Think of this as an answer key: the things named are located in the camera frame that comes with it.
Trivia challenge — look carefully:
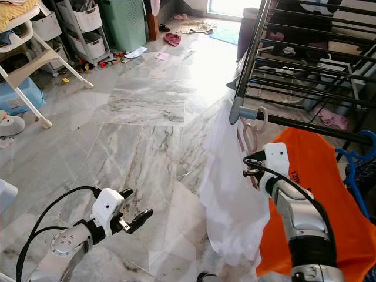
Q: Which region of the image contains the pink plastic hanger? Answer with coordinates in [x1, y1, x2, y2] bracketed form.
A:
[237, 106, 269, 155]

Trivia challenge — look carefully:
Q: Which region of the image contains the white garment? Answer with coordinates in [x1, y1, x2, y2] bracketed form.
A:
[199, 99, 271, 277]

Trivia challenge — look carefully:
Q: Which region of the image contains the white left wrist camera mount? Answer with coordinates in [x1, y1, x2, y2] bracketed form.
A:
[94, 188, 124, 237]

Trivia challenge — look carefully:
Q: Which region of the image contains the white plastic drawer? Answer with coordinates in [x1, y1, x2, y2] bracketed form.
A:
[29, 9, 62, 42]

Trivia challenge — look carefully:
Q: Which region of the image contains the black metal drying rack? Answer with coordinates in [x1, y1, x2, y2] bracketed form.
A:
[229, 0, 376, 147]

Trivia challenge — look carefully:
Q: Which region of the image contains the green laundry basket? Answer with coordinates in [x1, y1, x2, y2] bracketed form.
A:
[97, 0, 147, 52]

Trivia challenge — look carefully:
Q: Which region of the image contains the blue plastic box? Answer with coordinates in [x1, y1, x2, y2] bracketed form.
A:
[0, 76, 46, 115]

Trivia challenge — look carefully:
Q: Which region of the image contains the yellow cushion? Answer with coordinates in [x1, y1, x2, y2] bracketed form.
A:
[0, 0, 39, 30]

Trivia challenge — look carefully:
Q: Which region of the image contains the white paper sheet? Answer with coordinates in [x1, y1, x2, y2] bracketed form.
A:
[125, 46, 149, 58]

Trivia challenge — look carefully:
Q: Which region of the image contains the grey storage drawer cart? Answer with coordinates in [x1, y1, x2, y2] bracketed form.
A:
[56, 0, 112, 65]

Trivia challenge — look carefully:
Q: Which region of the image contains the orange shirt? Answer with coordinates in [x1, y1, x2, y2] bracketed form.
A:
[256, 127, 376, 282]

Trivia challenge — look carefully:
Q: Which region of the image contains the white high chair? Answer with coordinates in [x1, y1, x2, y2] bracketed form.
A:
[0, 0, 95, 130]

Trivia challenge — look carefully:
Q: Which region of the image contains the grey plush toy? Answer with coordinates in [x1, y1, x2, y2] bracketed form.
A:
[0, 112, 26, 142]

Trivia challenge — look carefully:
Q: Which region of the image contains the light pink cloth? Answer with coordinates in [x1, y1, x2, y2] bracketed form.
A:
[317, 107, 350, 131]

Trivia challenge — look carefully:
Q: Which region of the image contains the beige floor mat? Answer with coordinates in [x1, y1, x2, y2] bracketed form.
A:
[173, 21, 215, 35]

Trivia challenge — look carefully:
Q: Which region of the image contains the blue floor mat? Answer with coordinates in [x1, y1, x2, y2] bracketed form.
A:
[209, 23, 241, 46]

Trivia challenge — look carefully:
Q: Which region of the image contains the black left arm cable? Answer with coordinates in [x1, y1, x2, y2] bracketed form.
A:
[16, 186, 102, 282]

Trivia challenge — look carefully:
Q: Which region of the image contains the brown wooden post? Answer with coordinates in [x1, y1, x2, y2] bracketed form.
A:
[147, 0, 160, 41]

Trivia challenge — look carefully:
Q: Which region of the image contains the dark pink floor cloth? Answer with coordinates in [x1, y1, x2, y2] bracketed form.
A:
[163, 33, 182, 48]

